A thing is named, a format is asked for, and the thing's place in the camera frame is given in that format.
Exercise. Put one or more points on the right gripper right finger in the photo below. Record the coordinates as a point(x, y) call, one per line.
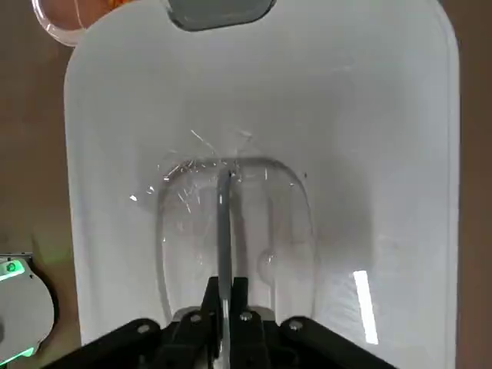
point(261, 346)

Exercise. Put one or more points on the white plastic storage box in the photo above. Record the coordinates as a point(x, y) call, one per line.
point(48, 25)

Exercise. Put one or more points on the white box lid grey clips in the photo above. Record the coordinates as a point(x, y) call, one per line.
point(346, 115)

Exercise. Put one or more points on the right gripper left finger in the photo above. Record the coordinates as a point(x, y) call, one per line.
point(184, 346)

